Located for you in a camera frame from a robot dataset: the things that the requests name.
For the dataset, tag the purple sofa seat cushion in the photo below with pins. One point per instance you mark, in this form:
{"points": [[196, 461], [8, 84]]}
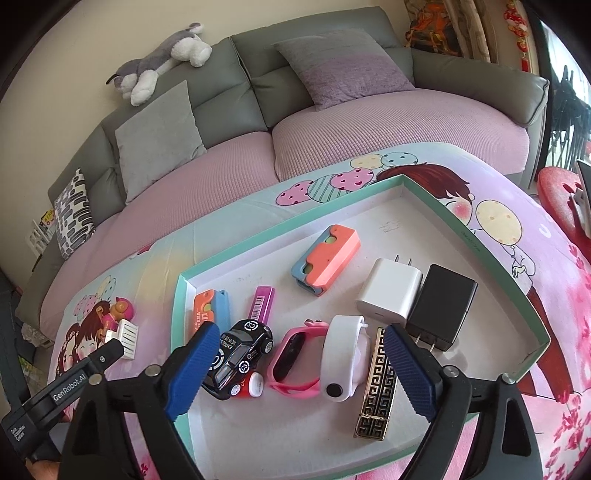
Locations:
{"points": [[184, 198], [392, 124]]}

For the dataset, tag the red bottle white cap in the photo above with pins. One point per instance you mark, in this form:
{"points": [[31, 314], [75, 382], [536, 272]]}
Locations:
{"points": [[251, 385]]}

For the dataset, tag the white hair clip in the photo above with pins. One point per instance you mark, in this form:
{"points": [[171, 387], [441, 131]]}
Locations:
{"points": [[127, 339]]}

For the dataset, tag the printed cartoon blanket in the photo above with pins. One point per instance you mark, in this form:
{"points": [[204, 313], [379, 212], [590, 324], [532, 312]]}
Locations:
{"points": [[531, 286]]}

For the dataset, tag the grey white plush dog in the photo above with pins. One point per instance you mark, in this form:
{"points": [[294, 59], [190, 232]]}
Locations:
{"points": [[157, 60]]}

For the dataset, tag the red stool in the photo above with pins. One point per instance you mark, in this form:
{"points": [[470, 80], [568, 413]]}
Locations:
{"points": [[558, 194]]}

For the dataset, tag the black charger plug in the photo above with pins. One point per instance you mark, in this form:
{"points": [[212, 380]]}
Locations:
{"points": [[443, 304]]}

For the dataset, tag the grey sofa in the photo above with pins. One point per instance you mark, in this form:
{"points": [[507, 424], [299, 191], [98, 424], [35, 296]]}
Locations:
{"points": [[221, 74]]}

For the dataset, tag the black white patterned pillow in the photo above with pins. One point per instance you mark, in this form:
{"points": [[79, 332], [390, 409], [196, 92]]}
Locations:
{"points": [[74, 212]]}

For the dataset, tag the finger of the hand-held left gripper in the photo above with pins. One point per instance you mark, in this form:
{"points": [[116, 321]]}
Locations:
{"points": [[94, 364]]}

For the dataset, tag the pink doll toy figure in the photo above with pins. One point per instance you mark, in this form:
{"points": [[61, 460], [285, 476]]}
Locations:
{"points": [[117, 316]]}

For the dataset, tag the purple lighter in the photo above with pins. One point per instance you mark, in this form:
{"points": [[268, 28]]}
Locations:
{"points": [[262, 302]]}

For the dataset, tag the orange blue plastic toy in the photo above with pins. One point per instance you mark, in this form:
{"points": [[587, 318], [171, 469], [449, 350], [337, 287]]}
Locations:
{"points": [[212, 309], [330, 258]]}

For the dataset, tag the red hanging ornament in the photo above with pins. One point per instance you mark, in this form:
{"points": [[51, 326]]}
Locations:
{"points": [[521, 32]]}

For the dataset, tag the black toy car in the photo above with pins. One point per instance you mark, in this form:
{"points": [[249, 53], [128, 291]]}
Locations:
{"points": [[242, 350]]}

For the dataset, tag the teal cardboard box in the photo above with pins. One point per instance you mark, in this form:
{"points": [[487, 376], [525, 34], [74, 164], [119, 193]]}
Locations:
{"points": [[286, 240]]}

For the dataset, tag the gold patterned lipstick box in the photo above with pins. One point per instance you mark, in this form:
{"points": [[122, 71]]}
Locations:
{"points": [[376, 392]]}

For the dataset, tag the black folding rack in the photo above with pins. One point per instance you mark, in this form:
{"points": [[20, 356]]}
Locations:
{"points": [[570, 115]]}

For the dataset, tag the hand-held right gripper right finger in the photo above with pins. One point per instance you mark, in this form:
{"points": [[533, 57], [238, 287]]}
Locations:
{"points": [[411, 374]]}

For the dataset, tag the pink wristband watch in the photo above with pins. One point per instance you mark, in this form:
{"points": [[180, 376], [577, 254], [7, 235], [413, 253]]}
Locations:
{"points": [[304, 387]]}

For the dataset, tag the grey purple pillow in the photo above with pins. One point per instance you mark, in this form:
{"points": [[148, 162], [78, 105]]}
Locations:
{"points": [[341, 69]]}

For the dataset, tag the white magazine rack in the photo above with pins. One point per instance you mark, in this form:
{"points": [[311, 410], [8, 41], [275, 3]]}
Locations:
{"points": [[41, 233]]}

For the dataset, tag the white charger plug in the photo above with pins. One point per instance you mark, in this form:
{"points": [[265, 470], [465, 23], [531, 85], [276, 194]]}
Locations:
{"points": [[388, 290]]}

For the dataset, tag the plain grey pillow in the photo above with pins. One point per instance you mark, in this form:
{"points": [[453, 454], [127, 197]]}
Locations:
{"points": [[157, 138]]}

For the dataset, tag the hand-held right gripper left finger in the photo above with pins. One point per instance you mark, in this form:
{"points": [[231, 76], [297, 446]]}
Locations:
{"points": [[194, 369]]}

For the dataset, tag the orange wall decoration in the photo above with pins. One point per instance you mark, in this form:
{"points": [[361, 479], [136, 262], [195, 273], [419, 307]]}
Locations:
{"points": [[431, 25]]}

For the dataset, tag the white wristband watch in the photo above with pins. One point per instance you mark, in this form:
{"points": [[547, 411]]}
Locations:
{"points": [[344, 355]]}

